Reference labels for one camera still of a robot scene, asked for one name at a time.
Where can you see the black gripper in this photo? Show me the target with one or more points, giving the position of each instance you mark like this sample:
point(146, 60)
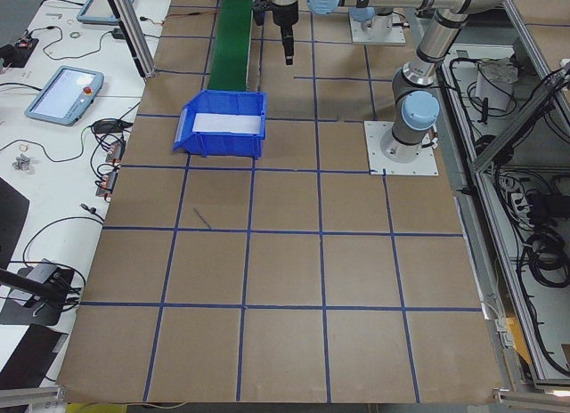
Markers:
point(285, 15)

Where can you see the green conveyor belt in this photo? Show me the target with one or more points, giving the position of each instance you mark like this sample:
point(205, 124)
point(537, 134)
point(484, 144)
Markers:
point(229, 67)

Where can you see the blue plastic bin left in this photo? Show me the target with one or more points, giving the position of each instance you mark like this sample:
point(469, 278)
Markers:
point(221, 144)

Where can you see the white foam pad left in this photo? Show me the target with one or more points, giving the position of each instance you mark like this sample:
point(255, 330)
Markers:
point(227, 123)

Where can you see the black power adapter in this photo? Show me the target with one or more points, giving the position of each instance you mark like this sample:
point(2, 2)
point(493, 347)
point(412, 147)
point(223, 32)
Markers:
point(118, 34)

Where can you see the teach pendant with screen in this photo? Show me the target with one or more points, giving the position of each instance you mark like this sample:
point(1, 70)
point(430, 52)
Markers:
point(66, 96)

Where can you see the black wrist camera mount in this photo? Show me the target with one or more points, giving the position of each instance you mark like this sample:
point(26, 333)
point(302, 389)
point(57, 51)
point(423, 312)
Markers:
point(259, 8)

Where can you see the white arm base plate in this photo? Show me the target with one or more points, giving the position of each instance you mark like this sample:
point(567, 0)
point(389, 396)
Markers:
point(387, 37)
point(387, 156)

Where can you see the aluminium frame post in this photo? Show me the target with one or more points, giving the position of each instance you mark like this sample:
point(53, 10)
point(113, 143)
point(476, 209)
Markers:
point(124, 12)

